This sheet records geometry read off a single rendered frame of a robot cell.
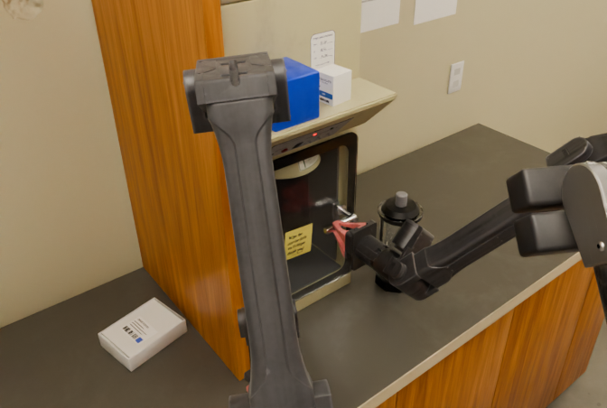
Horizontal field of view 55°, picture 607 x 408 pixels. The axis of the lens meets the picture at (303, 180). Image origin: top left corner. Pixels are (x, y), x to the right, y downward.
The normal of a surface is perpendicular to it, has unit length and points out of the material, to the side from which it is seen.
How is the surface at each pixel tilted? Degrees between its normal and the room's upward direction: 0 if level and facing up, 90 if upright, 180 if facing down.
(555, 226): 44
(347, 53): 90
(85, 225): 90
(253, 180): 61
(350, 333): 0
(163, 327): 0
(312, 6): 90
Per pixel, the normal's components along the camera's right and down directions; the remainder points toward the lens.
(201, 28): -0.79, 0.33
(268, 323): 0.09, 0.04
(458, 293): -0.01, -0.85
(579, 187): -0.99, 0.08
